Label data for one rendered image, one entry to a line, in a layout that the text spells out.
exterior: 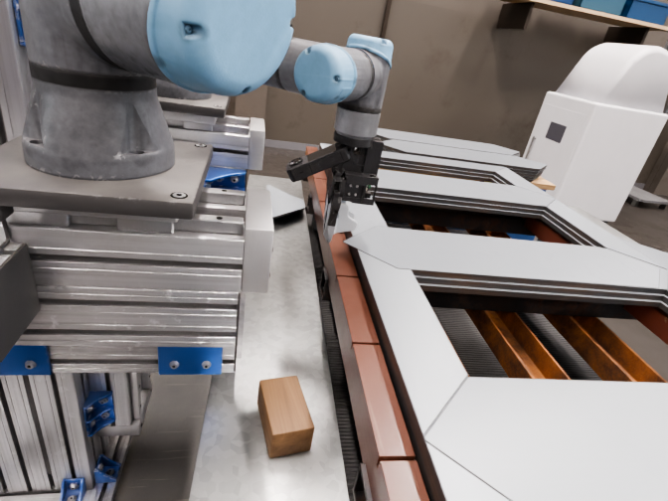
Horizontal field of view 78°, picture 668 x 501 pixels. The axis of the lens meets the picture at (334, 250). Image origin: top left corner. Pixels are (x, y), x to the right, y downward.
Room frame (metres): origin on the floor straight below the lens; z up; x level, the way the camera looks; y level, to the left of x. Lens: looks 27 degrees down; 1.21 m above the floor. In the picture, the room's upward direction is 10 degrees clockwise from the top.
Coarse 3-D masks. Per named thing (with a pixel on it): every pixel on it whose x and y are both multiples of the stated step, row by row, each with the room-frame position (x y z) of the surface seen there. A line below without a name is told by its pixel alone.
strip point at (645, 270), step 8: (600, 248) 0.95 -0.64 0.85; (616, 256) 0.91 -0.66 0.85; (624, 256) 0.92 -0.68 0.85; (624, 264) 0.87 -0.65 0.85; (632, 264) 0.88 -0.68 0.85; (640, 264) 0.89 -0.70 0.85; (648, 264) 0.90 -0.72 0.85; (640, 272) 0.84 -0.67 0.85; (648, 272) 0.85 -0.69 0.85; (656, 272) 0.86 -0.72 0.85; (648, 280) 0.81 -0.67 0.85; (656, 280) 0.82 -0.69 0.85
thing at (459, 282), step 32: (384, 160) 1.46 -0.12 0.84; (384, 192) 1.12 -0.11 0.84; (416, 192) 1.14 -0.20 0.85; (352, 256) 0.74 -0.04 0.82; (448, 288) 0.67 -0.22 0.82; (480, 288) 0.69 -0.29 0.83; (512, 288) 0.71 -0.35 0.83; (544, 288) 0.72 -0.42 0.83; (576, 288) 0.74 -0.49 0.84; (608, 288) 0.76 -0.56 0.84; (640, 288) 0.77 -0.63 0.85; (384, 352) 0.46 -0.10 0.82; (416, 416) 0.33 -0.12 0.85; (416, 448) 0.31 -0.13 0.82
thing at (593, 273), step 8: (552, 248) 0.90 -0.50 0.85; (560, 248) 0.91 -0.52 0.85; (568, 248) 0.91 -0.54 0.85; (560, 256) 0.85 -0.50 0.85; (568, 256) 0.86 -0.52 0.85; (576, 256) 0.87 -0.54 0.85; (584, 256) 0.88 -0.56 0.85; (576, 264) 0.82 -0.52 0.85; (584, 264) 0.83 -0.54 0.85; (592, 264) 0.84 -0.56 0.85; (584, 272) 0.79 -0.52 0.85; (592, 272) 0.80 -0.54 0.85; (600, 272) 0.81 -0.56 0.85; (592, 280) 0.76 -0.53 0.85; (600, 280) 0.77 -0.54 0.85; (608, 280) 0.77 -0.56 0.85; (616, 280) 0.78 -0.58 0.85
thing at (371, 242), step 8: (368, 232) 0.80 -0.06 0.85; (376, 232) 0.81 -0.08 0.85; (360, 240) 0.75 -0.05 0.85; (368, 240) 0.76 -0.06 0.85; (376, 240) 0.77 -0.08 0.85; (384, 240) 0.77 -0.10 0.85; (360, 248) 0.72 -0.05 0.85; (368, 248) 0.72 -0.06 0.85; (376, 248) 0.73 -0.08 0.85; (384, 248) 0.74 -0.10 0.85; (376, 256) 0.69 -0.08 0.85; (384, 256) 0.70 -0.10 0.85; (392, 256) 0.70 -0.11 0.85; (392, 264) 0.67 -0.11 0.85
